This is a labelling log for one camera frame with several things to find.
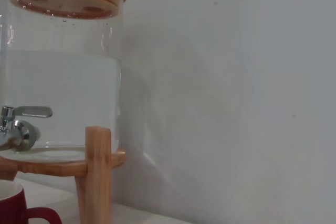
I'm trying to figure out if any wooden dispenser stand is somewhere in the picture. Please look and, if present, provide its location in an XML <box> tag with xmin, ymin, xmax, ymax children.
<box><xmin>0</xmin><ymin>126</ymin><xmax>127</xmax><ymax>224</ymax></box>

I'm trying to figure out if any red cup white inside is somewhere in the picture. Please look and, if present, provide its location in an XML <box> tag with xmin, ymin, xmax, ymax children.
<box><xmin>0</xmin><ymin>179</ymin><xmax>63</xmax><ymax>224</ymax></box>

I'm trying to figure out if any chrome faucet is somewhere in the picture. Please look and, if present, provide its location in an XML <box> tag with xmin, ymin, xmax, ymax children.
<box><xmin>0</xmin><ymin>105</ymin><xmax>42</xmax><ymax>153</ymax></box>

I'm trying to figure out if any glass water dispenser jar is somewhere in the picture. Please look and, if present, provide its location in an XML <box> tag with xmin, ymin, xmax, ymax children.
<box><xmin>0</xmin><ymin>0</ymin><xmax>127</xmax><ymax>162</ymax></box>

